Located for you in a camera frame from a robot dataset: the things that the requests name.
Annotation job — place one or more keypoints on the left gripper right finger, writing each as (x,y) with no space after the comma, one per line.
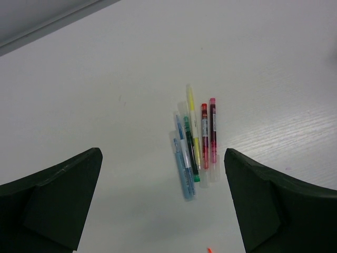
(277,212)

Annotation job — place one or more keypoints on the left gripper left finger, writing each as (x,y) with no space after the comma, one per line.
(46,211)

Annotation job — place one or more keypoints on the magenta pen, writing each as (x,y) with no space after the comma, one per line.
(215,167)

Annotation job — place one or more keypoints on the red pen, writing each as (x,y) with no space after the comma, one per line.
(205,147)

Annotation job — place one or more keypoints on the light blue pen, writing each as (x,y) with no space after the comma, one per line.
(184,179)

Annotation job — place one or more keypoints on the yellow pen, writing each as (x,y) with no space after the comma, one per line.
(194,127)

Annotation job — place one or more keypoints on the green pen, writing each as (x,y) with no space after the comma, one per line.
(185,118)

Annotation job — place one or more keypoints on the aluminium frame rail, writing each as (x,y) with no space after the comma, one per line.
(23,22)

